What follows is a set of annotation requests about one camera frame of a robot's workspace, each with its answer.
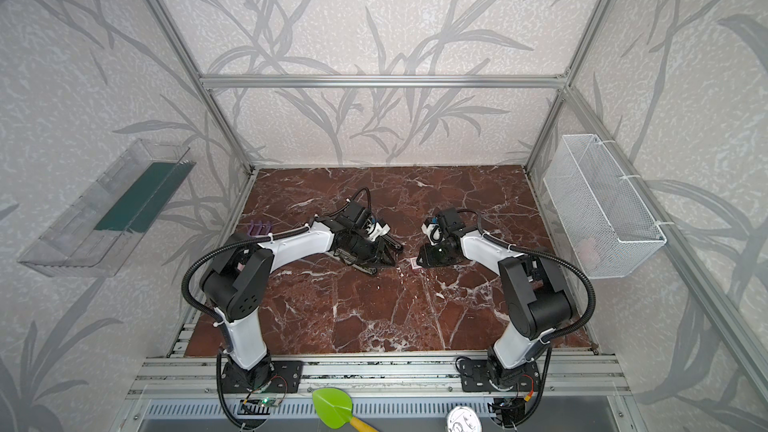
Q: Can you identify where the white wire mesh basket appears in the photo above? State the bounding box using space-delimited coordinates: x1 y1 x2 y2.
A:
544 134 667 279

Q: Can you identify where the clear plastic wall bin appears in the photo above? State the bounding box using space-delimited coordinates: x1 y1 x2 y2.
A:
18 139 196 278

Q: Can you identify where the green plastic scoop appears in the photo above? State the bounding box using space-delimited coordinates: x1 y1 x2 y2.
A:
312 387 376 432

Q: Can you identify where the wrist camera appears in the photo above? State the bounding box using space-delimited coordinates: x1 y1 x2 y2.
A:
421 217 442 245
367 222 390 242

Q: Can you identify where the white black stapler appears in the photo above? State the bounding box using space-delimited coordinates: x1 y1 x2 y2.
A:
328 248 356 264

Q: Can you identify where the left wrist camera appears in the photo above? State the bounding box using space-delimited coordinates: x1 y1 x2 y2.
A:
367 222 390 242

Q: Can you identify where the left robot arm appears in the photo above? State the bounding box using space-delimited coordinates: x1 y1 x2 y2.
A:
181 199 403 392

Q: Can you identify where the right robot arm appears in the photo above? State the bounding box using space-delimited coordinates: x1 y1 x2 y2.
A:
416 208 597 391

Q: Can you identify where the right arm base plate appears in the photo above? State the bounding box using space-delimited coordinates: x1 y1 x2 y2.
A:
454 356 540 395

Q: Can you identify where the aluminium front rail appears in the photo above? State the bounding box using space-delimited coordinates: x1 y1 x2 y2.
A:
127 349 631 399

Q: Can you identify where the purple plastic tool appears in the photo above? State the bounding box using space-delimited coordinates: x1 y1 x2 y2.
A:
246 220 273 237

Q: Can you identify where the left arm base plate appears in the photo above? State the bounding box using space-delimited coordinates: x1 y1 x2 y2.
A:
220 360 304 394

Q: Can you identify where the pink object in basket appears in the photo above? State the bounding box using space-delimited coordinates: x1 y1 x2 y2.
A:
575 237 601 270

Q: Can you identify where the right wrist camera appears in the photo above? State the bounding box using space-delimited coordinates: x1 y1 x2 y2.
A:
421 217 442 245

